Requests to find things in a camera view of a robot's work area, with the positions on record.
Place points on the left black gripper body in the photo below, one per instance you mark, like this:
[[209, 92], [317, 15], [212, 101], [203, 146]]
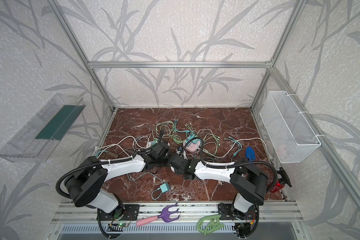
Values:
[[161, 149]]

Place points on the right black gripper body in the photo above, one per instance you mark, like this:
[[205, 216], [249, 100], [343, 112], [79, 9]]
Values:
[[176, 162]]

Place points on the teal charger plug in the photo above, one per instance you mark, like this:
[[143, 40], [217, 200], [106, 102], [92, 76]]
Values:
[[164, 187]]

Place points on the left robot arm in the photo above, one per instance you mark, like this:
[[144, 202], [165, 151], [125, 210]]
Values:
[[83, 185]]

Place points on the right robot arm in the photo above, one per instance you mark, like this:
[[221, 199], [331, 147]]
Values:
[[251, 179]]

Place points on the pink power socket block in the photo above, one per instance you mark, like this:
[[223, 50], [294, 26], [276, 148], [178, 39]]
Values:
[[192, 146]]

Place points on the teal chargers on pink block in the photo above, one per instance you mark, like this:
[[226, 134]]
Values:
[[191, 139]]

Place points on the purple pink hand rake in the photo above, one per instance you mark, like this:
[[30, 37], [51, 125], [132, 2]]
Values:
[[165, 215]]

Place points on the green plastic clip tool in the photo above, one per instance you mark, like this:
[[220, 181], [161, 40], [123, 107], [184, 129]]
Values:
[[209, 224]]

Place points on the red spray bottle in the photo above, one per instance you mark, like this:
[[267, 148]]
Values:
[[282, 181]]

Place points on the white wire mesh basket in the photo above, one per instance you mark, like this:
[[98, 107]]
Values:
[[290, 133]]

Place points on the clear plastic wall shelf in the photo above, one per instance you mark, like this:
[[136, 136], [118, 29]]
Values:
[[35, 142]]

